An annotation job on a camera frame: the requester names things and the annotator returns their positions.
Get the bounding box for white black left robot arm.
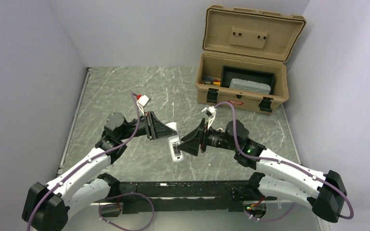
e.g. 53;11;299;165
22;111;178;231

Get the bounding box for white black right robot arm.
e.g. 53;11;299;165
178;120;347;223

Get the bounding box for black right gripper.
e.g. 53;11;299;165
177;118;239;157

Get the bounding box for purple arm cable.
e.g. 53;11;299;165
215;101;355;220
26;92;141;231

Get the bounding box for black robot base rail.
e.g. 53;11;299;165
106;180;266;214

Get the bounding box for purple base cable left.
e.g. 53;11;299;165
98;192;156;231

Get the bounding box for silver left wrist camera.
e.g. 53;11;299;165
136;94;151;114

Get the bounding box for grey plastic case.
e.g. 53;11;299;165
229;78;271;94

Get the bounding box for screwdrivers in toolbox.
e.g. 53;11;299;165
202;77;221;86

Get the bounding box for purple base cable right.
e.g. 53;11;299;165
247;202;297;223

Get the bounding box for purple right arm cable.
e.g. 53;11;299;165
215;101;355;220

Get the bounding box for tan plastic toolbox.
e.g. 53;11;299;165
195;5;307;115

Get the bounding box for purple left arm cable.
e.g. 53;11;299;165
26;92;141;231

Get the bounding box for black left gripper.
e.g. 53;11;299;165
119;111;177;141

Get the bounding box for black toolbox tray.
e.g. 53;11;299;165
220;65;275;94

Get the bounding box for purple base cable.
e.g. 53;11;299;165
247;202;297;223
98;192;156;231

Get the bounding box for white remote control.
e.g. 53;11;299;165
166;122;184;163

